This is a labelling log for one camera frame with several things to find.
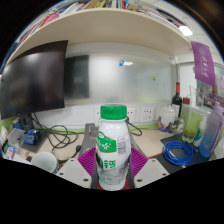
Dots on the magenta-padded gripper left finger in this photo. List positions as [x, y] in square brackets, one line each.
[86, 163]

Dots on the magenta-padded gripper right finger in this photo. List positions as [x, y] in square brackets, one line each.
[139, 163]

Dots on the white drink bottle green cap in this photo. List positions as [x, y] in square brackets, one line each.
[113, 150]

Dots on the purple translucent water bottle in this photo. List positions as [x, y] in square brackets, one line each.
[210, 133]

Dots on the flat round red coaster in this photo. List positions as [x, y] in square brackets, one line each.
[128, 185]

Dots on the black desk mat red edge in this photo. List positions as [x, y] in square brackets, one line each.
[166, 168]

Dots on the grey metal laptop stand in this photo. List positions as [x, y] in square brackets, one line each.
[87, 135]

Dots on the black white diamond pattern cup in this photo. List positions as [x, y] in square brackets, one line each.
[45, 161]

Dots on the white round jar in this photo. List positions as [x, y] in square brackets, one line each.
[166, 116]

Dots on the dark blue mouse pad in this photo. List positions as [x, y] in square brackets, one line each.
[196, 156]

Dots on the blue electronic device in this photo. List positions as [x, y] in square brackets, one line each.
[32, 137]

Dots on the green translucent glass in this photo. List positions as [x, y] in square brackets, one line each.
[190, 128]

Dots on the dark wine bottle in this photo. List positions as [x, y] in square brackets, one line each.
[177, 101]

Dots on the clear plastic box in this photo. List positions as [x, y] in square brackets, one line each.
[15, 137]

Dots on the black computer monitor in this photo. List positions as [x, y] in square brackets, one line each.
[33, 80]

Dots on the purple hanging banner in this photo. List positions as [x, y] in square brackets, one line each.
[203, 63]

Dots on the ceiling light panels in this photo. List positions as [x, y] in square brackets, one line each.
[185, 30]

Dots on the white wall power outlet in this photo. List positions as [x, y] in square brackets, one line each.
[97, 116]
[132, 115]
[146, 114]

